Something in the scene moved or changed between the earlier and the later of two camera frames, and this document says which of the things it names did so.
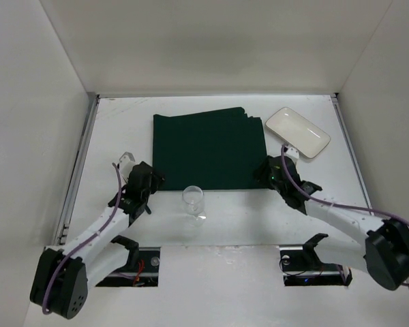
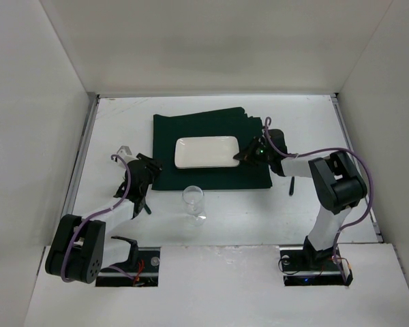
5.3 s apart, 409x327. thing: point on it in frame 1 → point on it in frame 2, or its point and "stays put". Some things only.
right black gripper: x=264 y=174 → x=251 y=154
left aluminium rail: x=76 y=174 stays put
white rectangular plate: x=298 y=131 → x=206 y=152
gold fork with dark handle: x=148 y=209 stays put
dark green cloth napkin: x=217 y=150 stays put
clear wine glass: x=193 y=197 stays put
